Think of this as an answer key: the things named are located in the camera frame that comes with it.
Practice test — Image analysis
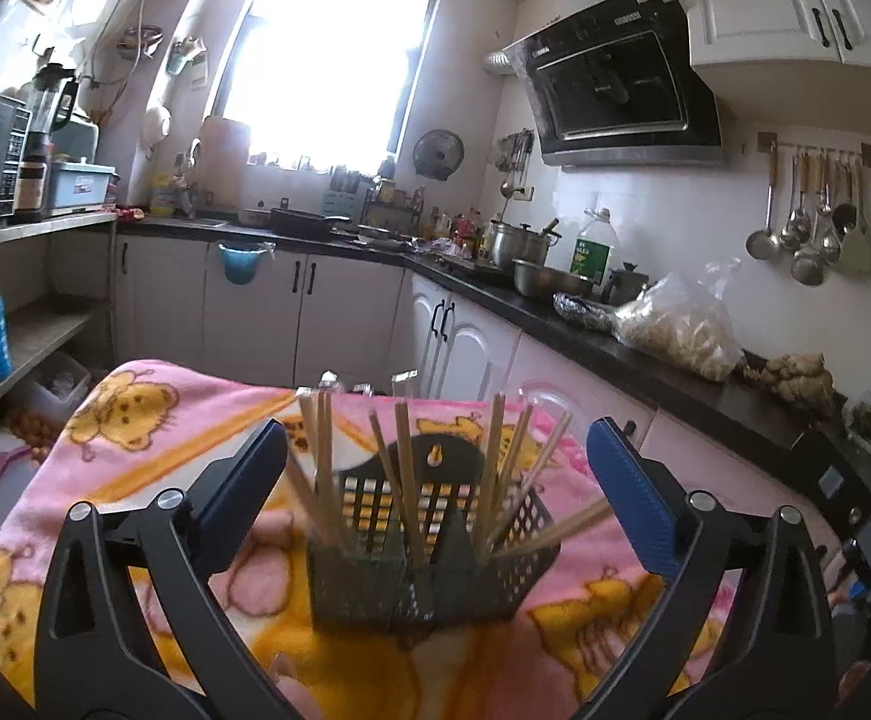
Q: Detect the kitchen window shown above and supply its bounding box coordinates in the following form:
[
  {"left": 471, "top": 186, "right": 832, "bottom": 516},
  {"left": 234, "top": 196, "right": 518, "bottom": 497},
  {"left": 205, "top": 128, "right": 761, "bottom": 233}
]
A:
[{"left": 214, "top": 0, "right": 441, "bottom": 171}]

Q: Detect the steel ladle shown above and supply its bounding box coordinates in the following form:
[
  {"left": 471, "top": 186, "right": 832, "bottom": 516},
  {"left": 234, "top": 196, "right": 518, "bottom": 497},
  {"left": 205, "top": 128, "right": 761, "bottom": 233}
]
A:
[
  {"left": 790, "top": 157, "right": 827, "bottom": 287},
  {"left": 744, "top": 152, "right": 782, "bottom": 261}
]

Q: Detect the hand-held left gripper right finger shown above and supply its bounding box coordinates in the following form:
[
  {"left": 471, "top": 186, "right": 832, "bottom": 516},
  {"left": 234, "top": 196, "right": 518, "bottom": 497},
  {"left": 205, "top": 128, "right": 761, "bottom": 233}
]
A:
[{"left": 583, "top": 416, "right": 840, "bottom": 720}]

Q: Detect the black blender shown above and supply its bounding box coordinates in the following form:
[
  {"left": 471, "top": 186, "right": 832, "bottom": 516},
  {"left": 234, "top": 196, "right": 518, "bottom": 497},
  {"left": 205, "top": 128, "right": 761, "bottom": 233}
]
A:
[{"left": 26, "top": 62, "right": 81, "bottom": 167}]

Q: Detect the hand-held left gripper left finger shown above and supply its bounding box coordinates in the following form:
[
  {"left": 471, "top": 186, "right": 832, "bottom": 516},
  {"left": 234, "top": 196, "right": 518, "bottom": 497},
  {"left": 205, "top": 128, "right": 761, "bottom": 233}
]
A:
[{"left": 34, "top": 416, "right": 290, "bottom": 720}]

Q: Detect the ginger root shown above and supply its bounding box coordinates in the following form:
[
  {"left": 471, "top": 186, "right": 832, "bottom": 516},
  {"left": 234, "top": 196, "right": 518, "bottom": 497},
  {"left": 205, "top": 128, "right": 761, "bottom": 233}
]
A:
[{"left": 741, "top": 351, "right": 836, "bottom": 415}]

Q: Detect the pink cartoon printed blanket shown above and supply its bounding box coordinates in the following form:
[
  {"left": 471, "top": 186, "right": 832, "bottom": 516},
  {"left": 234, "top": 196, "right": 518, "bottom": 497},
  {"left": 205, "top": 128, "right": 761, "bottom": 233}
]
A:
[{"left": 0, "top": 358, "right": 842, "bottom": 720}]

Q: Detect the black range hood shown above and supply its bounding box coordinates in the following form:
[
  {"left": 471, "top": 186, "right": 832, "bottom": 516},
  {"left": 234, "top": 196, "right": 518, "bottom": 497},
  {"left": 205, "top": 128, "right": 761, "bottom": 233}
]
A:
[{"left": 514, "top": 0, "right": 729, "bottom": 167}]

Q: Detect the black kitchen countertop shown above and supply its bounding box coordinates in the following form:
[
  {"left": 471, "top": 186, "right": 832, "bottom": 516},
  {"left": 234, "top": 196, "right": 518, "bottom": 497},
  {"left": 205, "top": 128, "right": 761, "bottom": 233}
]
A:
[{"left": 116, "top": 214, "right": 871, "bottom": 535}]

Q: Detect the black perforated utensil holder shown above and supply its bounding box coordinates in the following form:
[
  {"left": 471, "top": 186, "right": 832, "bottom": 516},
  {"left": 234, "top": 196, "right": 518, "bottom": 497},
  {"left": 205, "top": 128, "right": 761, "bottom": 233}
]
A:
[{"left": 306, "top": 435, "right": 562, "bottom": 636}]

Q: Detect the pale green spatula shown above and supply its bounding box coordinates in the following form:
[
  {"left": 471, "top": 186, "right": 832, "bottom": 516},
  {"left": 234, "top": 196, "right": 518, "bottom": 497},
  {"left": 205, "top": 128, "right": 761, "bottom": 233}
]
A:
[{"left": 840, "top": 161, "right": 871, "bottom": 275}]

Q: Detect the blue hanging bin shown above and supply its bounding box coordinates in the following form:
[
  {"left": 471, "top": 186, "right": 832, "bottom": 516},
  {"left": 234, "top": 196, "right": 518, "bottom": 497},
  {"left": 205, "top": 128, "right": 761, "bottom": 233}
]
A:
[{"left": 217, "top": 240, "right": 276, "bottom": 287}]

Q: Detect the small round fan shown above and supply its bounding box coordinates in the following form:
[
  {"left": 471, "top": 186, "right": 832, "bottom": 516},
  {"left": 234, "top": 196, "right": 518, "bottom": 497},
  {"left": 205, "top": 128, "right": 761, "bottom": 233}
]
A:
[{"left": 412, "top": 128, "right": 467, "bottom": 182}]

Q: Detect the green label oil bottle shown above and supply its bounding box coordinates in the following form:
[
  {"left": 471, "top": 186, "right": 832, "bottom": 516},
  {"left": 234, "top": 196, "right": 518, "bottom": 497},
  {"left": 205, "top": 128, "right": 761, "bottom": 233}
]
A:
[{"left": 569, "top": 208, "right": 621, "bottom": 284}]

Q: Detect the white shelf rack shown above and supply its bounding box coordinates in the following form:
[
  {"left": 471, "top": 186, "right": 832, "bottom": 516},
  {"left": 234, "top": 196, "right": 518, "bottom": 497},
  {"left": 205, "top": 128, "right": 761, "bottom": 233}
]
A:
[{"left": 0, "top": 210, "right": 119, "bottom": 452}]

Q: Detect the grey plastic storage box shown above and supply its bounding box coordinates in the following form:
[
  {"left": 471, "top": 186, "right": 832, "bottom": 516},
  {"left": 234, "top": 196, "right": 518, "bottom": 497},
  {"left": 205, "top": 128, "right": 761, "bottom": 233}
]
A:
[{"left": 45, "top": 161, "right": 119, "bottom": 213}]

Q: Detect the group of chopsticks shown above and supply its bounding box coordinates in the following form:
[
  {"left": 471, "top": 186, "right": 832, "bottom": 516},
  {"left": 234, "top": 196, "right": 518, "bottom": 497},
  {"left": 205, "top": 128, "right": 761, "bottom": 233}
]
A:
[{"left": 285, "top": 371, "right": 614, "bottom": 569}]

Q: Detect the white plastic jug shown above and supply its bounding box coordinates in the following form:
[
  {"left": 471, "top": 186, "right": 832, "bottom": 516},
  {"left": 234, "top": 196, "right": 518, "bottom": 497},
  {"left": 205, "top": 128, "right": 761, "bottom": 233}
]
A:
[{"left": 199, "top": 115, "right": 251, "bottom": 167}]

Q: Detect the steel bowl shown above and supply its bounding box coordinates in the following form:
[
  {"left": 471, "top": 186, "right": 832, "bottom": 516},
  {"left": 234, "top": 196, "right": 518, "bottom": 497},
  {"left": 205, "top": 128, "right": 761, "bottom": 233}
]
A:
[{"left": 511, "top": 259, "right": 595, "bottom": 299}]

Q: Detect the clear plastic food bag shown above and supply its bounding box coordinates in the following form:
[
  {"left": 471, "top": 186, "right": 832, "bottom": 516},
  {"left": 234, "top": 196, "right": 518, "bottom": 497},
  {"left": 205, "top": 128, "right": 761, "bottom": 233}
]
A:
[{"left": 613, "top": 257, "right": 746, "bottom": 385}]

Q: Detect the wall utensil rail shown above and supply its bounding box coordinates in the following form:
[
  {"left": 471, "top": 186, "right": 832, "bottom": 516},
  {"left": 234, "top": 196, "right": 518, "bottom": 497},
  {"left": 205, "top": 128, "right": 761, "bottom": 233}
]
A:
[{"left": 756, "top": 131, "right": 871, "bottom": 167}]

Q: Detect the black frying pan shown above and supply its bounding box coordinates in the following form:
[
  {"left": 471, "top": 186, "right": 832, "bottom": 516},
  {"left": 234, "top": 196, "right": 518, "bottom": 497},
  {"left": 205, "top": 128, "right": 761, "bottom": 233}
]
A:
[{"left": 269, "top": 199, "right": 351, "bottom": 239}]

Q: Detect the steel cooking pot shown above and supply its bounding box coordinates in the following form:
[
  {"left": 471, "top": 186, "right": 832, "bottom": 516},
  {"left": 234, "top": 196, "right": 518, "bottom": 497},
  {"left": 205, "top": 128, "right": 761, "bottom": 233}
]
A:
[{"left": 488, "top": 220, "right": 561, "bottom": 272}]

